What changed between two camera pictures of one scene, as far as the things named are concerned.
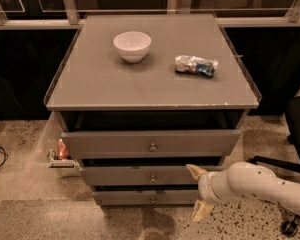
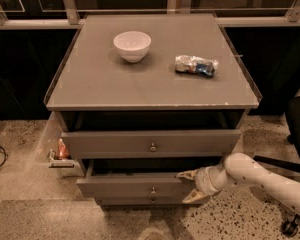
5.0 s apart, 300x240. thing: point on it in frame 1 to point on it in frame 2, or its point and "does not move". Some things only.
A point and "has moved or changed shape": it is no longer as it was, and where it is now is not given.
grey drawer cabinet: x=141 y=96 does not move
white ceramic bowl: x=132 y=45 does not move
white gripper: x=205 y=187 to x=202 y=182
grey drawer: x=144 y=176 has moved or changed shape
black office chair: x=297 y=122 does not move
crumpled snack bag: x=195 y=65 does not move
